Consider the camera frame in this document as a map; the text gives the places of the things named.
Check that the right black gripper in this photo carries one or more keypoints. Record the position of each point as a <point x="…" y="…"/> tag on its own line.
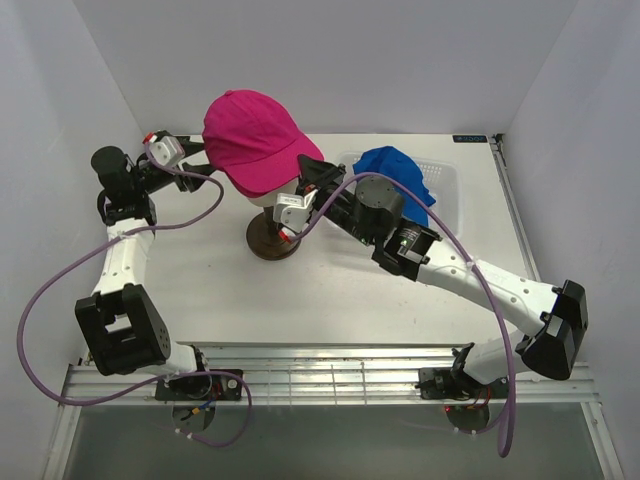
<point x="314" y="171"/>

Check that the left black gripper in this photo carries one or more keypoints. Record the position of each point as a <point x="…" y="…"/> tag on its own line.
<point x="191" y="147"/>

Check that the pink cap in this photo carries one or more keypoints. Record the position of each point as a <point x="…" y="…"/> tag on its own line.
<point x="252" y="138"/>
<point x="255" y="192"/>

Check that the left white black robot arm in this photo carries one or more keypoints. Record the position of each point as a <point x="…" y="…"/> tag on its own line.
<point x="123" y="329"/>

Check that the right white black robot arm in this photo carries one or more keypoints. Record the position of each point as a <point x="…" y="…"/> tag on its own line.
<point x="551" y="321"/>

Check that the cream foam mannequin head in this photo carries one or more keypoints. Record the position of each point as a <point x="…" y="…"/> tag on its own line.
<point x="269" y="199"/>

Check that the blue cap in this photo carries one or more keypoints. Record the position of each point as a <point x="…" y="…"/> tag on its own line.
<point x="398" y="166"/>

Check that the brown round wooden stand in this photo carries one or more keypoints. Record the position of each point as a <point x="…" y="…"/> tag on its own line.
<point x="262" y="237"/>

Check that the white plastic basket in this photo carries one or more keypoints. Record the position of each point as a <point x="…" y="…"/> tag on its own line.
<point x="440" y="179"/>

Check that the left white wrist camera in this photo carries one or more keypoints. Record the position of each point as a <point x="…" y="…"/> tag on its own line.
<point x="163" y="148"/>

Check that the aluminium rail frame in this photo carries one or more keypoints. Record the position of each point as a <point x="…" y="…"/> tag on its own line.
<point x="326" y="324"/>

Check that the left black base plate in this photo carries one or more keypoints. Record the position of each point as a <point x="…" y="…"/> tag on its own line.
<point x="201" y="388"/>

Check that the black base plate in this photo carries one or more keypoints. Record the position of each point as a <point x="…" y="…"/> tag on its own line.
<point x="453" y="384"/>
<point x="201" y="388"/>

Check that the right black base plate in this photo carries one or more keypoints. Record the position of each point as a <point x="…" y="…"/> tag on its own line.
<point x="453" y="384"/>

